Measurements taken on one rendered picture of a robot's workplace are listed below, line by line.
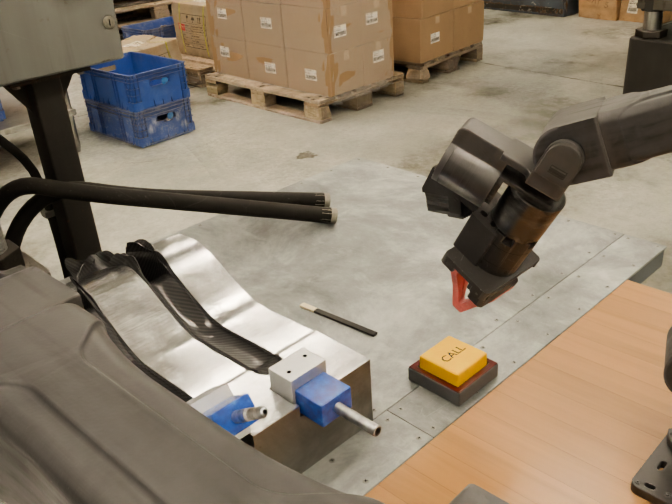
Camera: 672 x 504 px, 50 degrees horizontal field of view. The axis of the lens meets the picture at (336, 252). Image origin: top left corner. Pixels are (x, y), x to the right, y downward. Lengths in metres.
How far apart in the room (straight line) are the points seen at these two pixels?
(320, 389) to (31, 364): 0.51
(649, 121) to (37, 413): 0.56
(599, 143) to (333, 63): 3.89
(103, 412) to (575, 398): 0.75
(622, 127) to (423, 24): 4.58
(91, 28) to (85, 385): 1.28
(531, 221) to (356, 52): 3.96
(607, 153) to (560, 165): 0.04
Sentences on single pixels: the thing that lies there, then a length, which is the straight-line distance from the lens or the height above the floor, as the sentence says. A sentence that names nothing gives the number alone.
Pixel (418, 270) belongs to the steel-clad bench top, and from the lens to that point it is 1.17.
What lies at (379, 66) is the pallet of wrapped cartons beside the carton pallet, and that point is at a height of 0.24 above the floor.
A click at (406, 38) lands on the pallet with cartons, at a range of 5.29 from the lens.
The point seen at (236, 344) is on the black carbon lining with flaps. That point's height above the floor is 0.88.
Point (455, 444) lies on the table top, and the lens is 0.85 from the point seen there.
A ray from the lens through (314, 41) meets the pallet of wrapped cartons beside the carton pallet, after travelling 4.55.
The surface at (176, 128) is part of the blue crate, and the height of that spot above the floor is 0.05.
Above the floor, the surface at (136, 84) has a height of 0.37.
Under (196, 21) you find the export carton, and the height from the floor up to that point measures 0.42.
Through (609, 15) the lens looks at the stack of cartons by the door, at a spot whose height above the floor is 0.04.
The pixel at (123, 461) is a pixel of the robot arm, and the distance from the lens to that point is 0.22.
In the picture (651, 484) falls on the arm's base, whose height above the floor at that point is 0.81.
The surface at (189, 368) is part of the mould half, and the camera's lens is 0.85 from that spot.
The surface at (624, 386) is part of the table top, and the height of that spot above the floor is 0.80.
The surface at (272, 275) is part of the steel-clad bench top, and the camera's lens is 1.18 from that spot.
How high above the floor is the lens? 1.37
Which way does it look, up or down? 28 degrees down
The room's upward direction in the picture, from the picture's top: 4 degrees counter-clockwise
